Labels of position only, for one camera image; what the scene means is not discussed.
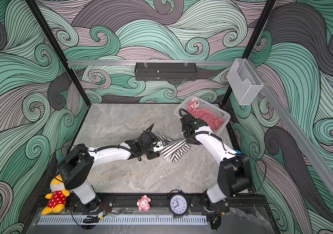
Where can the black wall shelf tray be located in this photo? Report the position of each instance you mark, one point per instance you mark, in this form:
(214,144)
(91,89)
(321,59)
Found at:
(165,71)

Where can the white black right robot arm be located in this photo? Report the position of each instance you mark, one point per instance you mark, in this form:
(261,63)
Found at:
(234,174)

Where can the black white striped tank top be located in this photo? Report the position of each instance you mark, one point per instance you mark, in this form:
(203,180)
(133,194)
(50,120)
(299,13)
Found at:
(174,149)

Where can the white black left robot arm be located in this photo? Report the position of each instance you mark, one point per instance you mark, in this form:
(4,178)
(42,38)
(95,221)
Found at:
(77,164)

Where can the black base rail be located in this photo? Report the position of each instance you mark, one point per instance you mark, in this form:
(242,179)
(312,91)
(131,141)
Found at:
(115,203)

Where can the black vertical frame post left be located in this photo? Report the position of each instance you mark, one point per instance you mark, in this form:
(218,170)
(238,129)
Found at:
(49,35)

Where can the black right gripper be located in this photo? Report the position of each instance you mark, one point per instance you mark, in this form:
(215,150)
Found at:
(188,141)

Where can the clear plastic wall bin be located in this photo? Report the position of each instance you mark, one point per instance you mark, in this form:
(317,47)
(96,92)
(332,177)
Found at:
(245,81)

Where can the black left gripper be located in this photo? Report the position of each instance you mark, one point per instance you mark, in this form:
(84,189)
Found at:
(154,155)

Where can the red white striped tank top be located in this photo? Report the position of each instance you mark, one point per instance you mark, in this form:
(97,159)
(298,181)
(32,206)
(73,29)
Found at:
(213,121)

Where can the white plastic laundry basket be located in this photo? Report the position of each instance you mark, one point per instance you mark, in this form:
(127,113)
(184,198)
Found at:
(219,112)

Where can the pink plush toy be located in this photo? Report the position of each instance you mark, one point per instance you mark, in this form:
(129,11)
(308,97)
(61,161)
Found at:
(144,203)

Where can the yellow red plush doll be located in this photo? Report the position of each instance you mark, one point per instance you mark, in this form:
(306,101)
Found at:
(57,197)

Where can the white slotted cable duct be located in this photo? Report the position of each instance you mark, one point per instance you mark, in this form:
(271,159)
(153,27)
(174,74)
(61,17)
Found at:
(125,220)

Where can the black vertical frame post right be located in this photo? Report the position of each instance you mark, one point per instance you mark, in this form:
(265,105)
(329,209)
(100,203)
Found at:
(253,40)

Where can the black vertical frame post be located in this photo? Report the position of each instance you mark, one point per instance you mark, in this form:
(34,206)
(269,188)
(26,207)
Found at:
(49,35)
(253,40)

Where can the black analog alarm clock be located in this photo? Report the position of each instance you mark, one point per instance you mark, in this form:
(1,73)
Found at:
(177,203)

